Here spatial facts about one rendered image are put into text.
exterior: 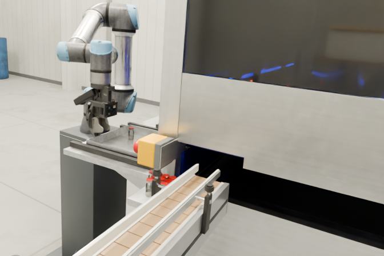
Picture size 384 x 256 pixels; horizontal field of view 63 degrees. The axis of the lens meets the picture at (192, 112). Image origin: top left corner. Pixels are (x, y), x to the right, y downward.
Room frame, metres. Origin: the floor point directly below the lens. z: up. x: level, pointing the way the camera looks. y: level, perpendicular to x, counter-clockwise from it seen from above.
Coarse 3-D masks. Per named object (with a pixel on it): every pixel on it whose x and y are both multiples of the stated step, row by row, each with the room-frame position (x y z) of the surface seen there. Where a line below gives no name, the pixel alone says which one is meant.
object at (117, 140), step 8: (120, 128) 1.24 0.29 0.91; (128, 128) 1.29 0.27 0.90; (136, 128) 1.29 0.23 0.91; (144, 128) 1.28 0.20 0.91; (96, 136) 1.12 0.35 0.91; (104, 136) 1.16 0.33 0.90; (112, 136) 1.20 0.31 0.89; (120, 136) 1.24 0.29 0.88; (128, 136) 1.25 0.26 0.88; (136, 136) 1.26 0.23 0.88; (144, 136) 1.26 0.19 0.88; (88, 144) 1.07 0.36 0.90; (96, 144) 1.06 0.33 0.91; (104, 144) 1.04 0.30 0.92; (112, 144) 1.14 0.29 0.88; (120, 144) 1.14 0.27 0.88; (128, 144) 1.15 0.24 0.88; (120, 152) 1.01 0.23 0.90; (128, 152) 1.00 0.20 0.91
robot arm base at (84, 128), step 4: (84, 116) 1.54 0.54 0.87; (96, 116) 1.52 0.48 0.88; (84, 120) 1.53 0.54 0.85; (84, 124) 1.52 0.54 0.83; (80, 128) 1.53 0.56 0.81; (84, 128) 1.51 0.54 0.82; (88, 128) 1.51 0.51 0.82; (84, 132) 1.51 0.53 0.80; (88, 132) 1.50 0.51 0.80; (104, 132) 1.53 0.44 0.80
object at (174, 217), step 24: (192, 168) 0.77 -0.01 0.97; (168, 192) 0.65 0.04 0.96; (192, 192) 0.64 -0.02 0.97; (216, 192) 0.72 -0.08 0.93; (144, 216) 0.59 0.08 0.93; (168, 216) 0.54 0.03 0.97; (192, 216) 0.60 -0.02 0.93; (216, 216) 0.70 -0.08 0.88; (96, 240) 0.45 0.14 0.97; (120, 240) 0.51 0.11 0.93; (144, 240) 0.46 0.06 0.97; (168, 240) 0.52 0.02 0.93; (192, 240) 0.57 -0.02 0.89
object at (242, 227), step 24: (240, 216) 0.76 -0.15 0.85; (264, 216) 0.73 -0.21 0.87; (288, 216) 0.72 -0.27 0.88; (312, 216) 0.73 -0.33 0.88; (216, 240) 0.78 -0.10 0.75; (240, 240) 0.75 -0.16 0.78; (264, 240) 0.73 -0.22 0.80; (288, 240) 0.70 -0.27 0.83; (312, 240) 0.68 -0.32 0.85; (336, 240) 0.66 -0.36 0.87; (360, 240) 0.65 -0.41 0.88
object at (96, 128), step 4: (92, 120) 1.10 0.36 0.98; (96, 120) 1.10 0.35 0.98; (92, 124) 1.10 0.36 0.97; (96, 124) 1.10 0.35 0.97; (92, 128) 1.10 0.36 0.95; (96, 128) 1.11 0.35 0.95; (100, 128) 1.10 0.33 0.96; (92, 132) 1.11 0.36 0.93; (96, 132) 1.11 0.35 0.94; (100, 132) 1.10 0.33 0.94
